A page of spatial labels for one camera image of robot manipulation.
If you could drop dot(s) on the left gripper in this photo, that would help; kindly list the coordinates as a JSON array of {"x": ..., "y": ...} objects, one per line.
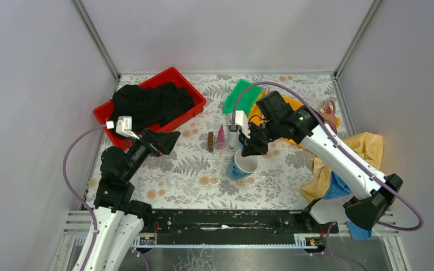
[{"x": 153, "y": 140}]

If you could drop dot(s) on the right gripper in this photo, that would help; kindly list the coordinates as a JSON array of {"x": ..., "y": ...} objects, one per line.
[{"x": 254, "y": 149}]

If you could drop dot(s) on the white ceramic cup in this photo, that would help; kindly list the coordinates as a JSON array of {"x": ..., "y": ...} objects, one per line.
[{"x": 241, "y": 167}]

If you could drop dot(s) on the white toothpaste tube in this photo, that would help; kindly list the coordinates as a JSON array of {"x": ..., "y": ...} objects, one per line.
[{"x": 232, "y": 131}]

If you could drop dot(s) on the pink toothpaste tube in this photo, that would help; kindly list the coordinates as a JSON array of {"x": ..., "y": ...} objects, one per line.
[{"x": 221, "y": 138}]

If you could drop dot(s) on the clear acrylic toiletry tray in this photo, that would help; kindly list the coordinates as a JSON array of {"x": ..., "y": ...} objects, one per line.
[{"x": 211, "y": 141}]

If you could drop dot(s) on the pink patterned cup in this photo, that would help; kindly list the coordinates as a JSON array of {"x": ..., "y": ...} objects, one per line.
[{"x": 328, "y": 113}]

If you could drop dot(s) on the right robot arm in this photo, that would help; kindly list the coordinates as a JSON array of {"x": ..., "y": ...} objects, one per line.
[{"x": 296, "y": 125}]

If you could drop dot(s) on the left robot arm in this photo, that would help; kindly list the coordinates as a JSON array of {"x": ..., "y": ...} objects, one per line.
[{"x": 116, "y": 219}]

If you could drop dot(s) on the black cloth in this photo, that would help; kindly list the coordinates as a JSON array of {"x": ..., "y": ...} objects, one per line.
[{"x": 159, "y": 105}]

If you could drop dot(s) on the orange bin with toothpastes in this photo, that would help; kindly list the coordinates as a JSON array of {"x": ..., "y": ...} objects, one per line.
[{"x": 295, "y": 104}]

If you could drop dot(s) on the red plastic bin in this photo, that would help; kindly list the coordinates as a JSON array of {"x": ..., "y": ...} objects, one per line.
[{"x": 103, "y": 112}]

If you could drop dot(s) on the blue cloth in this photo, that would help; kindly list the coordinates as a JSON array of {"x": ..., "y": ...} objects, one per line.
[{"x": 338, "y": 189}]

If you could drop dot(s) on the yellow cloth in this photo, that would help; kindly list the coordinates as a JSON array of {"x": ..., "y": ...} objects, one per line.
[{"x": 355, "y": 159}]

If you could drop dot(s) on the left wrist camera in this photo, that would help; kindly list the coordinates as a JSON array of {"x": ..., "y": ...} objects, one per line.
[{"x": 123, "y": 127}]

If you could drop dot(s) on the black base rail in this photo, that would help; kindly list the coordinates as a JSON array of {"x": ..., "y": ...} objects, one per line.
[{"x": 194, "y": 227}]

